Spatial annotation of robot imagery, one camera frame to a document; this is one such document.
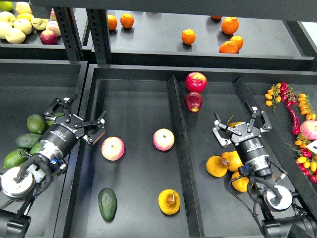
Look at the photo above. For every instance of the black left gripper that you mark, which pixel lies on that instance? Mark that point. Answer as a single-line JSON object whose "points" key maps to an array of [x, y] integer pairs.
{"points": [[62, 136]]}

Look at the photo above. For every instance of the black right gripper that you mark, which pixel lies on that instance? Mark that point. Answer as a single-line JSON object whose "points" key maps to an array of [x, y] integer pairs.
{"points": [[245, 137]]}

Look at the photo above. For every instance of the dark green avocado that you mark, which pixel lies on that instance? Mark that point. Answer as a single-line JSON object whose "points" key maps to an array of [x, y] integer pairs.
{"points": [[107, 204]]}

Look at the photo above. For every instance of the yellow pear with stem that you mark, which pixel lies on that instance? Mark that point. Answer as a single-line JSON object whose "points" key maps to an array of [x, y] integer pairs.
{"points": [[169, 201]]}

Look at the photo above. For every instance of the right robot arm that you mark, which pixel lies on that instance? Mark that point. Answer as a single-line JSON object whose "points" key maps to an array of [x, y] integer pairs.
{"points": [[274, 210]]}

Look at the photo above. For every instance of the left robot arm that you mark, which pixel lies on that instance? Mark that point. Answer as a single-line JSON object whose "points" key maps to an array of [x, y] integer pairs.
{"points": [[23, 184]]}

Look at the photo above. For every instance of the yellow pear upper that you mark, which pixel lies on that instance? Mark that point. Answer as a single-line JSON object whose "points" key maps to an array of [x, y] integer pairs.
{"points": [[231, 123]]}

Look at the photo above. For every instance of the green avocado top right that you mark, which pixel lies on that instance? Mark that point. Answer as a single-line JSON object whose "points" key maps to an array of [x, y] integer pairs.
{"points": [[51, 121]]}

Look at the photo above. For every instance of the green avocado top left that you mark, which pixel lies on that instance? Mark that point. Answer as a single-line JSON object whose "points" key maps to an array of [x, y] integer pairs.
{"points": [[36, 124]]}

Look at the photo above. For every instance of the green avocado right lower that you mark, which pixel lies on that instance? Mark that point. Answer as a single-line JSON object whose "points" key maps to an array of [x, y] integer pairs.
{"points": [[35, 148]]}

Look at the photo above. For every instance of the yellow pear upright middle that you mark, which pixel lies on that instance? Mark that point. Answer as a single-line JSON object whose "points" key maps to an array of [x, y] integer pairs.
{"points": [[233, 159]]}

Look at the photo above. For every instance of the dark avocado middle left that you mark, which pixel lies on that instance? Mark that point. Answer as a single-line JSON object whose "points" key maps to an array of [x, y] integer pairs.
{"points": [[27, 140]]}

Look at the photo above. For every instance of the yellow pear far left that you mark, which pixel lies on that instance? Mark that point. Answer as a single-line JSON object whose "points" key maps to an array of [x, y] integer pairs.
{"points": [[217, 166]]}

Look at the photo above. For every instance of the yellow pear lower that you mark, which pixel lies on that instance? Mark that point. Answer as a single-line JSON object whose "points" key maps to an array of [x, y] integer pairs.
{"points": [[241, 184]]}

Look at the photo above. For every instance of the light green avocado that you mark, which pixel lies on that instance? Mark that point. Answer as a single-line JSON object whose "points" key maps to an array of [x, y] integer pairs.
{"points": [[14, 159]]}

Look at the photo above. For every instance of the orange tomato vine left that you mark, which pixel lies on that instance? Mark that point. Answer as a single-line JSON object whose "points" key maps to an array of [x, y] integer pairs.
{"points": [[273, 96]]}

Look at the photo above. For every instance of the orange tomato vine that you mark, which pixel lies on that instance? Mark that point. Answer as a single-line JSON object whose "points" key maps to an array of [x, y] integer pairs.
{"points": [[273, 96], [306, 107]]}

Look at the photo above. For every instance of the pink apple left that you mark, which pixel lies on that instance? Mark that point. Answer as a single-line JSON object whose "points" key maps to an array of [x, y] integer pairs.
{"points": [[112, 148]]}

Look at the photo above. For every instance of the pink apple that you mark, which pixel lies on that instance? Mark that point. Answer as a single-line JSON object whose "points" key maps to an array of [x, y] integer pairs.
{"points": [[163, 139], [112, 148]]}

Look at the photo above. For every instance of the dark red apple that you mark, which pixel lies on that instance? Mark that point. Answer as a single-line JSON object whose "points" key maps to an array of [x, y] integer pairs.
{"points": [[193, 101]]}

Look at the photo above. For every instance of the red cherry tomato bunch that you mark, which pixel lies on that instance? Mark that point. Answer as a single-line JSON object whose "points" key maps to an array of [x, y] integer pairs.
{"points": [[287, 94]]}

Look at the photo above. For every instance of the bright red apple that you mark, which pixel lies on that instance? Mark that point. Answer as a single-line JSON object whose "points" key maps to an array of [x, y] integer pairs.
{"points": [[195, 82]]}

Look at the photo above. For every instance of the red chili pepper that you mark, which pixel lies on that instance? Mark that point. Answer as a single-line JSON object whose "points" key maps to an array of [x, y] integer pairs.
{"points": [[295, 120]]}

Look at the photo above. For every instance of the black tray divider right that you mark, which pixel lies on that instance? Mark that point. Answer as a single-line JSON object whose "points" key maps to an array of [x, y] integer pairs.
{"points": [[276, 140]]}

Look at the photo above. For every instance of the black tray divider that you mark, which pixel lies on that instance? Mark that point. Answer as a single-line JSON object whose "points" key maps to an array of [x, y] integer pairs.
{"points": [[276, 140], [189, 188]]}

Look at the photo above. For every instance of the orange tomato vine right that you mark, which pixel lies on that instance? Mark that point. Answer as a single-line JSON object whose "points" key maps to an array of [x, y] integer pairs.
{"points": [[306, 107]]}

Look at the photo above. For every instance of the pink peach right edge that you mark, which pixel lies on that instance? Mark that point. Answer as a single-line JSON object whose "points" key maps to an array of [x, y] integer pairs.
{"points": [[309, 129]]}

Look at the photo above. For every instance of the orange front right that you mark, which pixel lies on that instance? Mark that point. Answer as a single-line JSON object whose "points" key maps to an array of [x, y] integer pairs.
{"points": [[228, 47]]}

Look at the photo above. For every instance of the pink apple centre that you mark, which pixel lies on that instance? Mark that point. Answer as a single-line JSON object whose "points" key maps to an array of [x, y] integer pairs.
{"points": [[163, 139]]}

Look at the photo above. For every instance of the white price tag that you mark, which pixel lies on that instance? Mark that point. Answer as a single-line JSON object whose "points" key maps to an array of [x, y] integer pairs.
{"points": [[312, 146]]}

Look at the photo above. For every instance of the mixed cherry tomatoes lower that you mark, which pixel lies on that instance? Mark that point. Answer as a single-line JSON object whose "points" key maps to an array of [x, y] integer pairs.
{"points": [[305, 158]]}

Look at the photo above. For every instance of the orange small right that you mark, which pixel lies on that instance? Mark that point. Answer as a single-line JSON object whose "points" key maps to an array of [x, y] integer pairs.
{"points": [[238, 40]]}

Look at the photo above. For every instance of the red apple on shelf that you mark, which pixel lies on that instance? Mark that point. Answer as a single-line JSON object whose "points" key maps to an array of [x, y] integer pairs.
{"points": [[48, 37]]}

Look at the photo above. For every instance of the black tray divider left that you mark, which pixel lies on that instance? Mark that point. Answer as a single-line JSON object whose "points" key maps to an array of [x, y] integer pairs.
{"points": [[189, 188]]}

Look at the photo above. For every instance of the pale peach on shelf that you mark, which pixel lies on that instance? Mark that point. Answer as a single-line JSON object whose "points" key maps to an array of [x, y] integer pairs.
{"points": [[53, 26]]}

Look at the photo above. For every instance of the yellow apple right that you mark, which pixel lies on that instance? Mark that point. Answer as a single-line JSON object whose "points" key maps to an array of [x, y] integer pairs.
{"points": [[39, 23]]}

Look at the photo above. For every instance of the yellow apple front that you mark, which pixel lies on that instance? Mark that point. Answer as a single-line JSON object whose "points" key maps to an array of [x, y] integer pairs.
{"points": [[15, 36]]}

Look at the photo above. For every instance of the yellow apple middle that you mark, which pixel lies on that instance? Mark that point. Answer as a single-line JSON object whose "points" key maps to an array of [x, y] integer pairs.
{"points": [[24, 25]]}

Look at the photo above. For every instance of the yellow apple far left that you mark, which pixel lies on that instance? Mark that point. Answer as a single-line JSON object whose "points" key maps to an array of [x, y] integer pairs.
{"points": [[4, 26]]}

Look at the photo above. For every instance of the black shelf post left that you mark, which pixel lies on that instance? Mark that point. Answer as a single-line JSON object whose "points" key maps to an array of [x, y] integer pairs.
{"points": [[69, 33]]}

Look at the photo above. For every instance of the black shelf post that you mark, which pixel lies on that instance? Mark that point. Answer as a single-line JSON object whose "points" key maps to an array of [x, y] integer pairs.
{"points": [[98, 25], [69, 33]]}

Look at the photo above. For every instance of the black shelf post right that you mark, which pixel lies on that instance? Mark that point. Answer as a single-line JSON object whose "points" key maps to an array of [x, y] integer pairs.
{"points": [[98, 25]]}

